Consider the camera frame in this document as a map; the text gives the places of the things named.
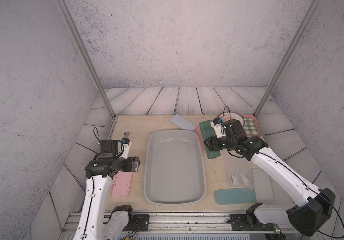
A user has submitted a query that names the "dark green pencil case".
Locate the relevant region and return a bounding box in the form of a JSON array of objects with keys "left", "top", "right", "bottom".
[{"left": 199, "top": 120, "right": 221, "bottom": 160}]

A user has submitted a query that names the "clear translucent pencil case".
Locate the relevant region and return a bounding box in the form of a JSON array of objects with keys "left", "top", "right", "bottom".
[{"left": 223, "top": 154, "right": 253, "bottom": 188}]

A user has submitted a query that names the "pink pencil case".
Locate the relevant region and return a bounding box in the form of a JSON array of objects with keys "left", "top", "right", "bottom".
[
  {"left": 196, "top": 125, "right": 204, "bottom": 146},
  {"left": 111, "top": 172, "right": 133, "bottom": 199}
]

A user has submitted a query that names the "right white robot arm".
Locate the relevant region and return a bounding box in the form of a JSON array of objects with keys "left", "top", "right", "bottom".
[{"left": 203, "top": 118, "right": 336, "bottom": 237}]

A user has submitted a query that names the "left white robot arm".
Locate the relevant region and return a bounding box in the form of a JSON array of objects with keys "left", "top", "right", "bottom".
[{"left": 73, "top": 154, "right": 140, "bottom": 240}]

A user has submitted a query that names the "grey plastic storage box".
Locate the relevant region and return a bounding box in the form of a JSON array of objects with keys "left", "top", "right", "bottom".
[{"left": 144, "top": 130, "right": 207, "bottom": 207}]

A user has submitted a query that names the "light blue pencil case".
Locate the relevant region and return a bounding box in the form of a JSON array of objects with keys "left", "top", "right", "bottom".
[{"left": 170, "top": 115, "right": 196, "bottom": 131}]

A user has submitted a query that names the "teal pencil case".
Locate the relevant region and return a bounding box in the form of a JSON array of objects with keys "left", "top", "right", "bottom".
[{"left": 215, "top": 188, "right": 257, "bottom": 205}]

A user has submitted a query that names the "green checkered cloth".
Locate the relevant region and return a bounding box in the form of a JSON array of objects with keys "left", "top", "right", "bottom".
[{"left": 242, "top": 116, "right": 262, "bottom": 136}]

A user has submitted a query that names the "round patterned plate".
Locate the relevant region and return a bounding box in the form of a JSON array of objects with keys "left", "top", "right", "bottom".
[{"left": 218, "top": 112, "right": 245, "bottom": 127}]

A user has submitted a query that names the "pink tray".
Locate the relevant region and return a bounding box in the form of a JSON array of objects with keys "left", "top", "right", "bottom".
[{"left": 243, "top": 115, "right": 263, "bottom": 138}]

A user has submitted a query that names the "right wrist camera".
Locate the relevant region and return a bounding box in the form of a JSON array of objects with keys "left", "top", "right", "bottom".
[{"left": 211, "top": 118, "right": 225, "bottom": 139}]

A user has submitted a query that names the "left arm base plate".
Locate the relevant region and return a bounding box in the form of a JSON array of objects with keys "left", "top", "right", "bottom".
[{"left": 123, "top": 215, "right": 149, "bottom": 232}]

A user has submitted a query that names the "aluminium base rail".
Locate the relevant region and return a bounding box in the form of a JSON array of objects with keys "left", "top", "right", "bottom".
[{"left": 58, "top": 211, "right": 323, "bottom": 240}]

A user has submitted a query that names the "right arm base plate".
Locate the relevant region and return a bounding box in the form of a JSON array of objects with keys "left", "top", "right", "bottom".
[{"left": 227, "top": 214, "right": 276, "bottom": 231}]

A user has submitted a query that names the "right aluminium frame post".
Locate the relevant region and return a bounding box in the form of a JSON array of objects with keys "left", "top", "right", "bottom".
[{"left": 253, "top": 0, "right": 322, "bottom": 118}]

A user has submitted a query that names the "aluminium frame post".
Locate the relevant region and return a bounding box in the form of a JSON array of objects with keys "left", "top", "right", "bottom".
[
  {"left": 253, "top": 0, "right": 322, "bottom": 118},
  {"left": 55, "top": 0, "right": 116, "bottom": 119}
]

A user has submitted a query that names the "left aluminium frame post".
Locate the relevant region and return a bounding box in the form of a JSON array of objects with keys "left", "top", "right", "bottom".
[{"left": 55, "top": 0, "right": 116, "bottom": 119}]

